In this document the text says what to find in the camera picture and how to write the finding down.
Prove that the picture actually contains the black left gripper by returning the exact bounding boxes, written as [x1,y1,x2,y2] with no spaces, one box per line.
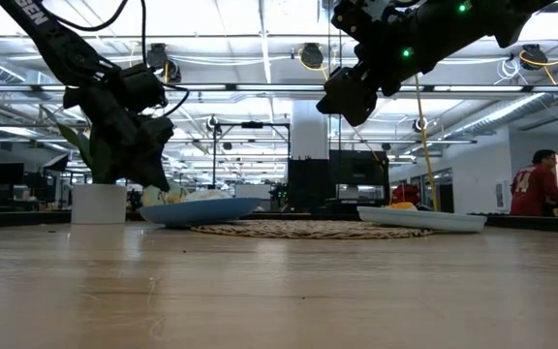
[79,81,174,192]

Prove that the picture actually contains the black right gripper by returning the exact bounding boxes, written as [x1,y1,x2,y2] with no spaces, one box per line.
[316,43,416,128]

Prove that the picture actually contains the white square column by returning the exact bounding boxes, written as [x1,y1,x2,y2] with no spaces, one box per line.
[291,99,330,161]

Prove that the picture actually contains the white plant pot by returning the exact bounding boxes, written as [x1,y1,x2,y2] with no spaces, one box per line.
[71,182,128,226]

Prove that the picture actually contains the dark blue plate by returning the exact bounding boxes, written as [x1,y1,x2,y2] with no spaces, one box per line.
[138,196,262,229]

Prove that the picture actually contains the black monitor screen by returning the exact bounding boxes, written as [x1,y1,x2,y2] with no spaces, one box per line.
[329,149,390,188]

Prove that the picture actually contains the green snake plant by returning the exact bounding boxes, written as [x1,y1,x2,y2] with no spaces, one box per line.
[41,104,130,185]

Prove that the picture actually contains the black cabinet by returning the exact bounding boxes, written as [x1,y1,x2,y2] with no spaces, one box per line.
[287,158,337,213]

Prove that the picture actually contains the red tool cart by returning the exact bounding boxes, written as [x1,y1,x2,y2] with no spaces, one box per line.
[390,183,421,207]

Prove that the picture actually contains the round woven placemat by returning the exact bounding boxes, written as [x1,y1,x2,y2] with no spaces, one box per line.
[190,220,435,240]

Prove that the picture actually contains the light blue plate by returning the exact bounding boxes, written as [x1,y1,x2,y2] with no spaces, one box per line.
[356,205,487,234]

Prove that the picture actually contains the black desk monitor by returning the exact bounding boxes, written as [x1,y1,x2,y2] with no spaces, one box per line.
[0,162,25,187]

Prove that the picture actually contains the person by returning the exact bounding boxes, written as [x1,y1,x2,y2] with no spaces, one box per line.
[510,148,558,217]

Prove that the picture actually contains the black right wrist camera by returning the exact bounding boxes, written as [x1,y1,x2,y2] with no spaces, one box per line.
[330,0,406,45]

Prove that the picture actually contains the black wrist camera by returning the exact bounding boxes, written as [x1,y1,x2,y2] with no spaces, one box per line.
[113,62,169,115]
[330,0,406,45]

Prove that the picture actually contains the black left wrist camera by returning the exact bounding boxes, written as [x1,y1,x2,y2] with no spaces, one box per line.
[113,62,169,115]

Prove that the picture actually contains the yellow hanging cord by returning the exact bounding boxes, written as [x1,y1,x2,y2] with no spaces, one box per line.
[412,72,440,210]

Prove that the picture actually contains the black frame stand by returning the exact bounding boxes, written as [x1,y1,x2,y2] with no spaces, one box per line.
[210,120,292,195]

